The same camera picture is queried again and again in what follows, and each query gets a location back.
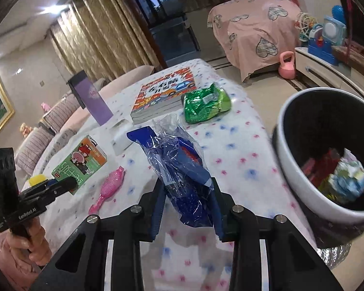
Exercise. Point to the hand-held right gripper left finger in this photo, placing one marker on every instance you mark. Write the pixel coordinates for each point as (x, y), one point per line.
(156, 213)

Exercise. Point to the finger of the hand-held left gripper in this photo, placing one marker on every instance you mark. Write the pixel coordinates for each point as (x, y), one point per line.
(50, 182)
(63, 185)

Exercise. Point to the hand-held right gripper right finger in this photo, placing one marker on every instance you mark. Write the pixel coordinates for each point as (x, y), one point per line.
(219, 218)

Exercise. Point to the green carton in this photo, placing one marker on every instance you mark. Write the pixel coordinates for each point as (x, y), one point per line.
(82, 163)

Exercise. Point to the blue plastic bag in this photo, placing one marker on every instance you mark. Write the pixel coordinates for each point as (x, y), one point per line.
(176, 163)

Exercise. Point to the white trash bin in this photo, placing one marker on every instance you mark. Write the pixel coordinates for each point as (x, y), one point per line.
(291, 163)

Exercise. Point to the red carton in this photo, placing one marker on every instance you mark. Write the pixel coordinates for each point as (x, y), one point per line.
(317, 166)

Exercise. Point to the light blue wrapper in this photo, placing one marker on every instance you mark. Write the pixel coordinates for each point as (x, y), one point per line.
(348, 185)

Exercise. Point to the person's left forearm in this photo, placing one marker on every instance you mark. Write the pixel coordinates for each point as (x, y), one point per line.
(12, 274)

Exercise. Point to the person's left hand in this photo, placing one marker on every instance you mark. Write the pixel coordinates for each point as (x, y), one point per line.
(38, 247)

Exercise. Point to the yellow plastic mould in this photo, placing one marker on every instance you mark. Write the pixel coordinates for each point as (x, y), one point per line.
(38, 180)

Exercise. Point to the striped pink pillow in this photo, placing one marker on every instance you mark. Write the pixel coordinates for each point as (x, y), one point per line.
(62, 113)
(33, 150)

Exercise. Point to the pink comb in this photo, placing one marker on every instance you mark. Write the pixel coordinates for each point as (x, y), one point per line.
(107, 188)

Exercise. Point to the small beige doll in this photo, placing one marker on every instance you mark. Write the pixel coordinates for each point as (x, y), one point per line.
(25, 128)

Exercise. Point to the white box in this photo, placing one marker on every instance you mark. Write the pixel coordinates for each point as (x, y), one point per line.
(123, 138)

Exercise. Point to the small pink toy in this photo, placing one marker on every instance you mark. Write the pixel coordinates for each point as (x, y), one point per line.
(45, 106)

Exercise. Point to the purple bottle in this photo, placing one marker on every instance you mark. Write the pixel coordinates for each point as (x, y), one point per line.
(92, 100)

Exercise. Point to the green foil wrapper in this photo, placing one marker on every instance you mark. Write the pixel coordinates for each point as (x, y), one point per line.
(204, 104)

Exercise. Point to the colourful book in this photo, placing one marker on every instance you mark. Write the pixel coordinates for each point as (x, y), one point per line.
(162, 97)

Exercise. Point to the pink sofa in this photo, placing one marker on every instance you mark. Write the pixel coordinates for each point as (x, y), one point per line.
(121, 80)

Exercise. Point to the beige patterned curtain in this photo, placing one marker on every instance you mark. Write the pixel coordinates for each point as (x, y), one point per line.
(103, 33)

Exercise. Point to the pink kettlebell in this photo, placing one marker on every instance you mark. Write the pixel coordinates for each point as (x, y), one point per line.
(287, 66)

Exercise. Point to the white television stand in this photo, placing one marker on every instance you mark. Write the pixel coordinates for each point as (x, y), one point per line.
(321, 72)

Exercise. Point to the pink covered chair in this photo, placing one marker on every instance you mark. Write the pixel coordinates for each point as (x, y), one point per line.
(251, 27)

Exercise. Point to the blue toy machine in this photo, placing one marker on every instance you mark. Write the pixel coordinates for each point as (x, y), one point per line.
(320, 48)

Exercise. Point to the colourful wheel toy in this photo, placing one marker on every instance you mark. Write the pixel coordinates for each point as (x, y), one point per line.
(305, 26)

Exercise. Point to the light blue toy box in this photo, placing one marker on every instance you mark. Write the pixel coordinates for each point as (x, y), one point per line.
(333, 28)

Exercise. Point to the blue spiky ball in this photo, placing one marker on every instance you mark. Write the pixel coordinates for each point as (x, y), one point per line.
(338, 12)

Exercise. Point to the wooden doorway frame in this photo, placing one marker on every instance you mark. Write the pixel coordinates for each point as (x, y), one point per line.
(188, 33)

